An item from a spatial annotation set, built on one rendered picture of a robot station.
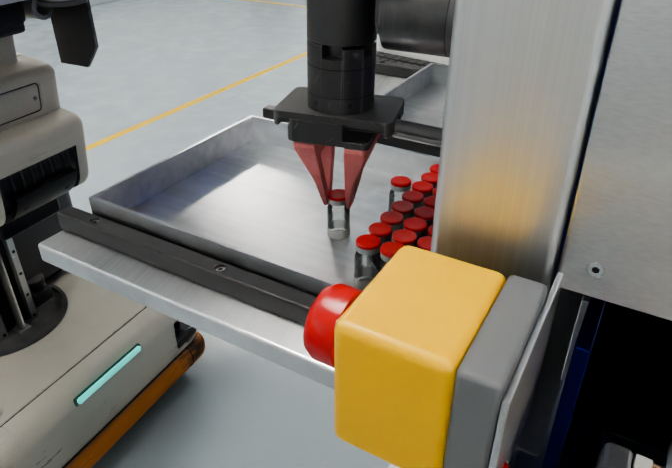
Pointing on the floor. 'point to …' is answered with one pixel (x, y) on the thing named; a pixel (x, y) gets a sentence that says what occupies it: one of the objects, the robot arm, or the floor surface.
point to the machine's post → (521, 113)
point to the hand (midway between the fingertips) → (338, 196)
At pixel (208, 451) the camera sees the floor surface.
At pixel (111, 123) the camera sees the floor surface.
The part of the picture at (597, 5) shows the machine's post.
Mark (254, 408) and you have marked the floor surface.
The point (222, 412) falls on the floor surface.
